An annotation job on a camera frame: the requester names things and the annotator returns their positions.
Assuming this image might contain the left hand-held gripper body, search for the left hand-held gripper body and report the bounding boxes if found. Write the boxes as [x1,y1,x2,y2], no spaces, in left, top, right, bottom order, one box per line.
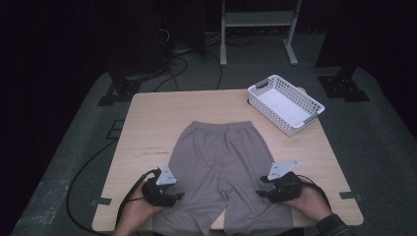
[141,165,178,207]

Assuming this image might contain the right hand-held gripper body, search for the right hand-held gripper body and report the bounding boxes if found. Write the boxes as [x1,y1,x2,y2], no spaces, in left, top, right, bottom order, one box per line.
[267,160,303,205]

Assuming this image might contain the grey shorts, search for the grey shorts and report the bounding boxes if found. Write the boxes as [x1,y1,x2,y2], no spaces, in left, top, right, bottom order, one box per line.
[151,120,294,236]

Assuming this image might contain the white plastic basket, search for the white plastic basket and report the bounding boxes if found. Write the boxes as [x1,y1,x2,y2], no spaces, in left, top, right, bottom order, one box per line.
[247,74,327,138]

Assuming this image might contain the person's right hand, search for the person's right hand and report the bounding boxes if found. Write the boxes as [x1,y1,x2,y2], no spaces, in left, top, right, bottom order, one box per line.
[282,186,332,223]

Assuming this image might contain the person's left hand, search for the person's left hand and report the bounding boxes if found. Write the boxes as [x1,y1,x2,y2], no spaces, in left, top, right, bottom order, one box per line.
[112,181,165,236]

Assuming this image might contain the grey tape strip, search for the grey tape strip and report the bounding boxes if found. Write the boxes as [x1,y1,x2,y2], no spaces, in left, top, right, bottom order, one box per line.
[90,196,113,207]
[338,191,365,202]

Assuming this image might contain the black stand base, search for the black stand base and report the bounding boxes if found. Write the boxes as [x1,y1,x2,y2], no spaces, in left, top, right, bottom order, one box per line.
[97,70,143,107]
[317,65,372,103]

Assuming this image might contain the dark equipment cabinet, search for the dark equipment cabinet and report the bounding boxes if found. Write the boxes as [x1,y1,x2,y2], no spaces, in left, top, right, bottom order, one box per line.
[107,0,172,77]

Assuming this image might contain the white metal stand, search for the white metal stand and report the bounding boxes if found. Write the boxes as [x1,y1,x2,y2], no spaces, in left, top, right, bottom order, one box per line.
[219,0,303,68]

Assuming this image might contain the left hand-held gripper black cable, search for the left hand-held gripper black cable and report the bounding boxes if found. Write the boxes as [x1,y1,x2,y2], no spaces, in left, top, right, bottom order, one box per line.
[114,167,161,228]

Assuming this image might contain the hand-held gripper black cable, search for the hand-held gripper black cable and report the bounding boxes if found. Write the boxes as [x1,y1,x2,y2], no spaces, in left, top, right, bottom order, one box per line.
[114,167,161,228]
[296,174,332,210]

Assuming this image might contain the right hand-held gripper black cable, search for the right hand-held gripper black cable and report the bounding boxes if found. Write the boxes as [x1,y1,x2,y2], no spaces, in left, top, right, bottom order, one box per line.
[296,174,332,210]

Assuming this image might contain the black floor socket frame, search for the black floor socket frame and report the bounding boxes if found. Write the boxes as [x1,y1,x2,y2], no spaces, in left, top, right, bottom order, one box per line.
[106,119,126,141]

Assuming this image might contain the long black floor cable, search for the long black floor cable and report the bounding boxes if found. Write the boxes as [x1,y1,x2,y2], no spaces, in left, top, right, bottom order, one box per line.
[65,139,118,236]

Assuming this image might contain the bundle of floor cables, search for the bundle of floor cables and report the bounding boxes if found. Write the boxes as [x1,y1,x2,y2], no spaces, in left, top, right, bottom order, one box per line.
[205,29,260,47]

